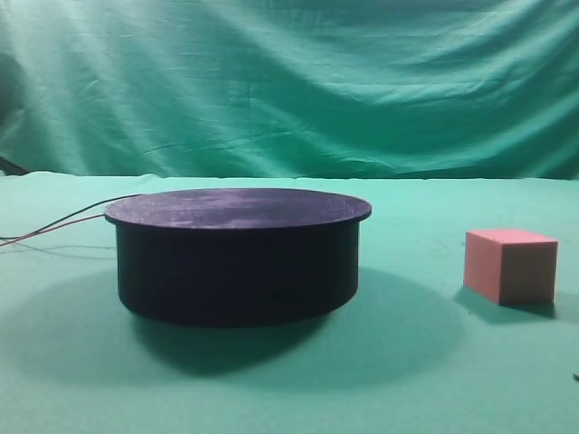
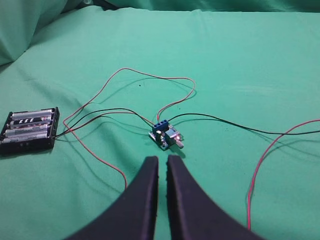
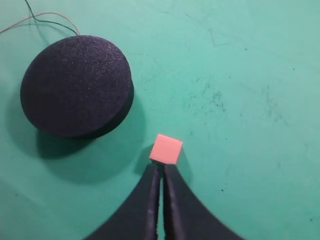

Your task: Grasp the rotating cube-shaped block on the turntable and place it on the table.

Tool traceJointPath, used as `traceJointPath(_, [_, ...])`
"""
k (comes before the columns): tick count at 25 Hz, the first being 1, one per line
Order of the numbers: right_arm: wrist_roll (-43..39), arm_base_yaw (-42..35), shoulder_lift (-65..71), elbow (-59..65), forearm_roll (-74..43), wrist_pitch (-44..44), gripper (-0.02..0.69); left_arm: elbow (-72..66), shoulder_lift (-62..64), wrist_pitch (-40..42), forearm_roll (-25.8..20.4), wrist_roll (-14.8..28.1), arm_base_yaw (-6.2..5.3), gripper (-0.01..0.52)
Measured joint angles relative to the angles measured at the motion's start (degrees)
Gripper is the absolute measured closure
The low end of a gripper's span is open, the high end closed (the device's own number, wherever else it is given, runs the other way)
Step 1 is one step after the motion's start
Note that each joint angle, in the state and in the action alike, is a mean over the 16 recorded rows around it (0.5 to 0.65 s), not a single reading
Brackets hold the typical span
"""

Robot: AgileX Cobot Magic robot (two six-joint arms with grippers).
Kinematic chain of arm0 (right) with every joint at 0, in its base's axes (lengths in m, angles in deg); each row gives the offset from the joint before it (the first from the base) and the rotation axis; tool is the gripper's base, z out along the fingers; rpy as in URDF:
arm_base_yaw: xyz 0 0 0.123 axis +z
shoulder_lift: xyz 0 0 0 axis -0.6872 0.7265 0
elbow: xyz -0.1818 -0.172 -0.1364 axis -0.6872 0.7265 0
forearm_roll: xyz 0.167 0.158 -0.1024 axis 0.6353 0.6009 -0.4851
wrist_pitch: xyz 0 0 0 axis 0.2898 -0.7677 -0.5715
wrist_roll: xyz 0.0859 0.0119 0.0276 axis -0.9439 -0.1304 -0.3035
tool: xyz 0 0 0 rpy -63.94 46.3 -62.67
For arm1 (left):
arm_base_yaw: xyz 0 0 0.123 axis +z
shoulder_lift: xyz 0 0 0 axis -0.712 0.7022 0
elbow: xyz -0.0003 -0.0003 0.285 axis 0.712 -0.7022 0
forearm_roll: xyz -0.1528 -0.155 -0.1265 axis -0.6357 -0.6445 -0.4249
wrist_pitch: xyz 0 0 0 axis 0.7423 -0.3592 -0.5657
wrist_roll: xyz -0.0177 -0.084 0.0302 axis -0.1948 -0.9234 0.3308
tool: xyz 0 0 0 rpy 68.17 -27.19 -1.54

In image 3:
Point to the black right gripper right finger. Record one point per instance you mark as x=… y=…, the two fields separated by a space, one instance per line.
x=185 y=217

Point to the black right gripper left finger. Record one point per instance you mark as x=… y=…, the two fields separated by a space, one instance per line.
x=137 y=217

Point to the pink cube block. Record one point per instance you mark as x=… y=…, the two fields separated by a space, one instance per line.
x=166 y=150

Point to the black round turntable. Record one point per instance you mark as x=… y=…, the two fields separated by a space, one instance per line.
x=79 y=87

